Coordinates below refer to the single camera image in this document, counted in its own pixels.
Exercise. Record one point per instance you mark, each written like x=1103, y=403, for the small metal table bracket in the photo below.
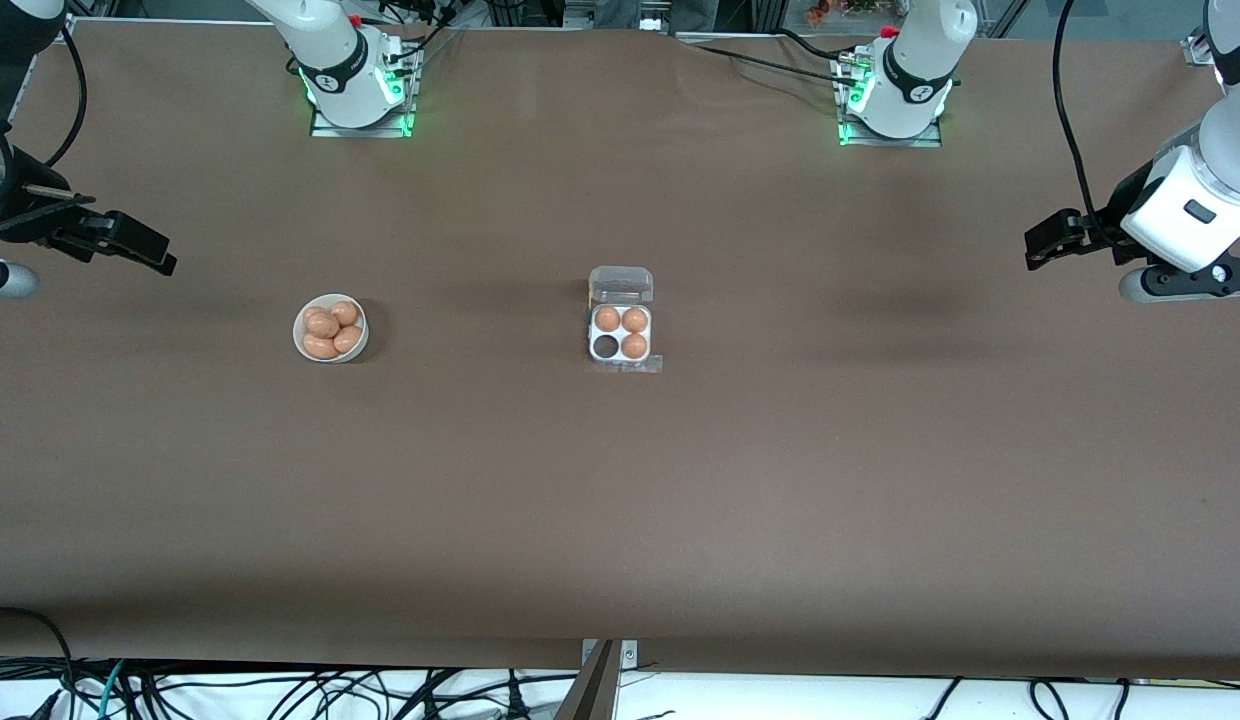
x=630, y=652

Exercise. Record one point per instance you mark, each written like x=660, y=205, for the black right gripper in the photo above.
x=22, y=216

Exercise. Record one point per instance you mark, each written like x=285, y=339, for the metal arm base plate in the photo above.
x=325, y=128
x=850, y=138

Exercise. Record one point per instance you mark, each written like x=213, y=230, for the white round bowl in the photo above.
x=299, y=334

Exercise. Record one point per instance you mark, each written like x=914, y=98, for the aluminium frame profile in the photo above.
x=1198, y=50

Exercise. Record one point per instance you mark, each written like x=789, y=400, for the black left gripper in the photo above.
x=1123, y=212

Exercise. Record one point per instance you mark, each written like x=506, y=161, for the clear plastic egg carton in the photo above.
x=620, y=285

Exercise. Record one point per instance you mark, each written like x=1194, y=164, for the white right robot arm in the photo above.
x=340, y=60

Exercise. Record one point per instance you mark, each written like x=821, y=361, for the brown table cover sheet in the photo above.
x=620, y=500

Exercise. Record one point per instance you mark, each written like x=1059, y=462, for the dark metal beam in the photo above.
x=592, y=690

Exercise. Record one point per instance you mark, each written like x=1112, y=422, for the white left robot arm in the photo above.
x=915, y=70

